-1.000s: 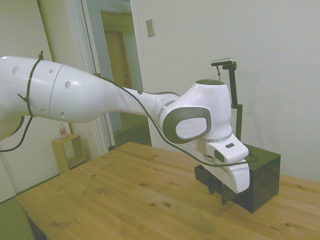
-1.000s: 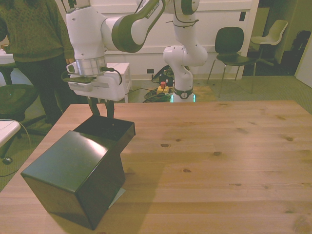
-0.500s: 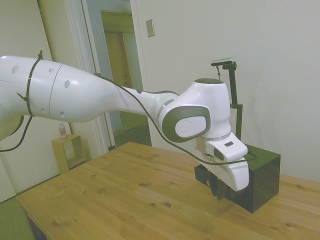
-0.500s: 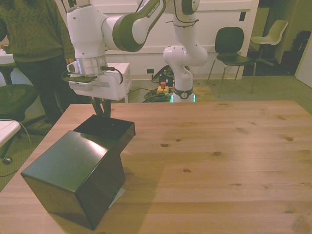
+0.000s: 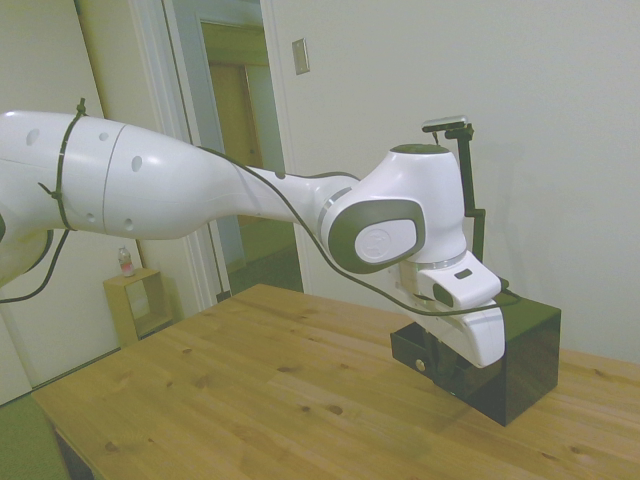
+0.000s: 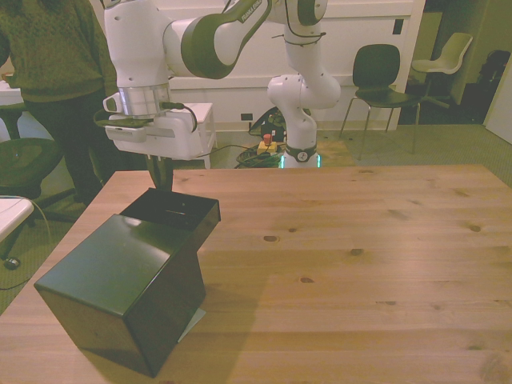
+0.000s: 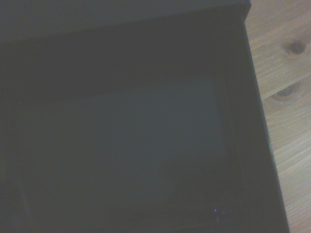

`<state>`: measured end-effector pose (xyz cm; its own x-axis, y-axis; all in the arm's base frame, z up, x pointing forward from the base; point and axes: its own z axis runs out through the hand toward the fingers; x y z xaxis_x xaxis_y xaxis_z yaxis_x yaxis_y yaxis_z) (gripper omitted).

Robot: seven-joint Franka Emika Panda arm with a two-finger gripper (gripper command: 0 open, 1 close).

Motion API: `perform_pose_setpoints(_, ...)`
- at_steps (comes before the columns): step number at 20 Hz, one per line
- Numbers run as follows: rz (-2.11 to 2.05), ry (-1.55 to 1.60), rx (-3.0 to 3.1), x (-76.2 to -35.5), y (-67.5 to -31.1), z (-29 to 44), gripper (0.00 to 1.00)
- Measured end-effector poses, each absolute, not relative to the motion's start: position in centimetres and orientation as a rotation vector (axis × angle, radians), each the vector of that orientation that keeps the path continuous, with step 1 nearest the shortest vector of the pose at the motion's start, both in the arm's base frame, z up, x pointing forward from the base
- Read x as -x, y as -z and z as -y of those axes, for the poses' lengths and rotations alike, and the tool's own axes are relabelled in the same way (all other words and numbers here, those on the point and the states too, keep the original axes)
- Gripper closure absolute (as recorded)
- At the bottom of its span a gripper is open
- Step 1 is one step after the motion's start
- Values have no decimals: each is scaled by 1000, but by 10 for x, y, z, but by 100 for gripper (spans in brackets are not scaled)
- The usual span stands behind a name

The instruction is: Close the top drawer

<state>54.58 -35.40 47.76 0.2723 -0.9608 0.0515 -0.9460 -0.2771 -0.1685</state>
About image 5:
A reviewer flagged black cable tie strap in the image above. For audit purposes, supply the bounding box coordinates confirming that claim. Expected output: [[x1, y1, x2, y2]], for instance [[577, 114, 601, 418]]
[[38, 98, 91, 234]]

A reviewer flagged white door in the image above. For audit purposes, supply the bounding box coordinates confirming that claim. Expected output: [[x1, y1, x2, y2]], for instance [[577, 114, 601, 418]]
[[74, 0, 232, 346]]

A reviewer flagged black drawer cabinet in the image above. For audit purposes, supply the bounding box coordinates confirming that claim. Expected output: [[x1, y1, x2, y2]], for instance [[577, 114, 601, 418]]
[[429, 297, 563, 428]]

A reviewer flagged metal wall plate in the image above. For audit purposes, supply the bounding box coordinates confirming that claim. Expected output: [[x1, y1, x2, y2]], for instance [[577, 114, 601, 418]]
[[291, 37, 311, 77]]

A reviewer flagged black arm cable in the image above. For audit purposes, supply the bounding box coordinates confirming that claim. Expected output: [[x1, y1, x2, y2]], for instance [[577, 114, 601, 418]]
[[0, 144, 524, 318]]

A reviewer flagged clear plastic bottle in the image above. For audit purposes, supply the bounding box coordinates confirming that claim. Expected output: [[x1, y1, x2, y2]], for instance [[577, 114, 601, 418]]
[[116, 245, 136, 278]]

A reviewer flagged black metal drawer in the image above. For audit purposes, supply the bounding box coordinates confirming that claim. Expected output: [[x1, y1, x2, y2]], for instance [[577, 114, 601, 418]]
[[390, 322, 474, 402]]

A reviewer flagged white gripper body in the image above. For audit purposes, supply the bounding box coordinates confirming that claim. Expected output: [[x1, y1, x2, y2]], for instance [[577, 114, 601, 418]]
[[413, 303, 507, 370]]

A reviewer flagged wooden cube shelf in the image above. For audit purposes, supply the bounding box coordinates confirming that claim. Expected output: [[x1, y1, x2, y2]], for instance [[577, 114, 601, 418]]
[[102, 267, 174, 347]]

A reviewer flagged grey stereo camera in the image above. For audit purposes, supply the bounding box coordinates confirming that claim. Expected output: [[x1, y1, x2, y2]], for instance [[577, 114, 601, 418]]
[[421, 114, 472, 134]]

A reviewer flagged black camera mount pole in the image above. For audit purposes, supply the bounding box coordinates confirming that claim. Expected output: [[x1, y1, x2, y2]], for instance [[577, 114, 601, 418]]
[[442, 124, 488, 265]]

